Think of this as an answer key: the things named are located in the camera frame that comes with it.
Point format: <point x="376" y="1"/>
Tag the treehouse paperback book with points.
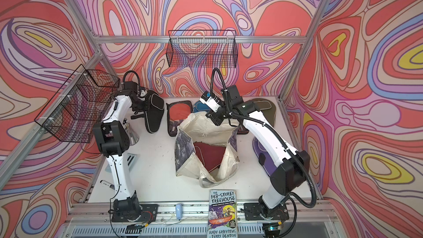
<point x="222" y="214"/>

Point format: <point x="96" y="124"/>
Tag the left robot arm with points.
<point x="113" y="143"/>

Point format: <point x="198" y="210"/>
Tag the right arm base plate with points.
<point x="258" y="211"/>

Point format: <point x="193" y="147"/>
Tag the white canvas tote bag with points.
<point x="198" y="128"/>

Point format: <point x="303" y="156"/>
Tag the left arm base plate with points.
<point x="147" y="214"/>

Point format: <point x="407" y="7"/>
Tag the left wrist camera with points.
<point x="142" y="92"/>

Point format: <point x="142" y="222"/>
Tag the purple paddle case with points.
<point x="263" y="156"/>

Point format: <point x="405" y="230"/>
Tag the maroon paddle case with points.
<point x="210" y="156"/>

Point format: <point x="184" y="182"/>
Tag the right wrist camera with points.
<point x="213" y="102"/>

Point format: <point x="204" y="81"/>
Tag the wire basket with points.
<point x="202" y="48"/>
<point x="80" y="106"/>

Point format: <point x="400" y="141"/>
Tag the green paddle case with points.
<point x="268" y="108"/>

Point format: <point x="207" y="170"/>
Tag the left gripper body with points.
<point x="140" y="106"/>

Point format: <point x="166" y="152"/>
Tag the grey calculator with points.
<point x="131" y="159"/>

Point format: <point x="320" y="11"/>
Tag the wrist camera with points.
<point x="142" y="92"/>
<point x="213" y="102"/>

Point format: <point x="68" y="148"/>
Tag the right base connector box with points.
<point x="271" y="230"/>

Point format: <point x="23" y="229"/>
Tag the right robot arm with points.
<point x="291" y="179"/>

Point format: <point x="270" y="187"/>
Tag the black red paddle case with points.
<point x="242" y="130"/>

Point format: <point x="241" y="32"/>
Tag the blue paddle case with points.
<point x="200" y="107"/>

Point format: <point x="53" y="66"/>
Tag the small blue white device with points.
<point x="179" y="211"/>

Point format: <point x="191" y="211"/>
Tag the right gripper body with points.
<point x="223" y="113"/>

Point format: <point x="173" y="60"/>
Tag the green circuit board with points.
<point x="134" y="229"/>

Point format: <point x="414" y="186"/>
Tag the black marker pen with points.
<point x="107" y="184"/>

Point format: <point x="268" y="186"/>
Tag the cup of pencils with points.
<point x="133" y="137"/>

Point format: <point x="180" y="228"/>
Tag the back wire basket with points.
<point x="202" y="48"/>

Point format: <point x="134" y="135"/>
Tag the left wire basket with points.
<point x="80" y="106"/>

